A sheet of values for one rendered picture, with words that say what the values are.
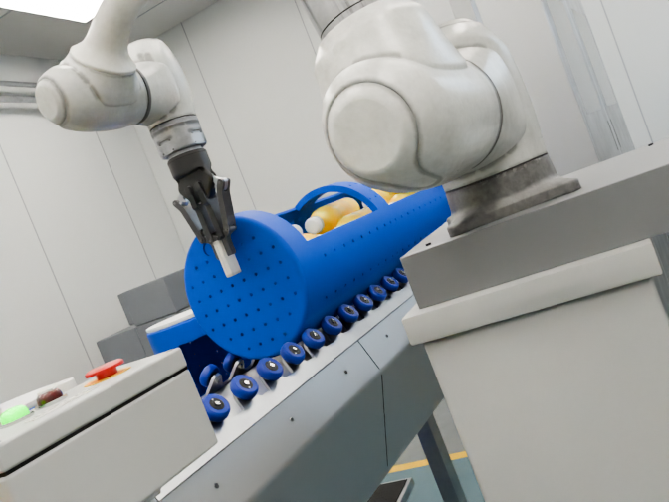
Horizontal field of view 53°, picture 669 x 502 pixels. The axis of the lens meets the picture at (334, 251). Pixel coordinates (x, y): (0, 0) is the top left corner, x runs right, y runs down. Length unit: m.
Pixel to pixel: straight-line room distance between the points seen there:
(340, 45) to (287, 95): 5.57
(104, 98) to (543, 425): 0.80
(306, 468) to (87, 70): 0.71
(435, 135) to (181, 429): 0.38
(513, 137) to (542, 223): 0.12
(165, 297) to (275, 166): 2.18
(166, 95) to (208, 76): 5.51
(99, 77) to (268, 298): 0.48
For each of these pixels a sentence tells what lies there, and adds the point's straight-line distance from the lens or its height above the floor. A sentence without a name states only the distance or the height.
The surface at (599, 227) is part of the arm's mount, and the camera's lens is 0.86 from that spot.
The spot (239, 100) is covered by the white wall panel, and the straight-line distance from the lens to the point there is 6.55.
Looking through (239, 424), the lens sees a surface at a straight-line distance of 1.03.
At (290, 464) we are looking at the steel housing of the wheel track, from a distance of 1.07.
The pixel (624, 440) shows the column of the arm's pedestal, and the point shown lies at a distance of 0.93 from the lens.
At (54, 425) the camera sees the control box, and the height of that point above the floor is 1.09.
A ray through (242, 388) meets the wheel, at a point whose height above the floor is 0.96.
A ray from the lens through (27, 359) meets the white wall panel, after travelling 5.33.
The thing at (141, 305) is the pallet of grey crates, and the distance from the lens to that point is 4.85.
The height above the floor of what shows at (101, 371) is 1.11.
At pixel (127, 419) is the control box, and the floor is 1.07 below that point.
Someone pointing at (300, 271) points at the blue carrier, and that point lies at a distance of 1.20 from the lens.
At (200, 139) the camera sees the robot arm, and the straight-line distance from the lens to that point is 1.24.
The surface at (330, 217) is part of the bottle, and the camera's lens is 1.58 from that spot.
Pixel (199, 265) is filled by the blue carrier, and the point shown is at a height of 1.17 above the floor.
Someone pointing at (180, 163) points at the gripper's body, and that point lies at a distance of 1.22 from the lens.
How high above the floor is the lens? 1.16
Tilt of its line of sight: 3 degrees down
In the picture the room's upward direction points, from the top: 22 degrees counter-clockwise
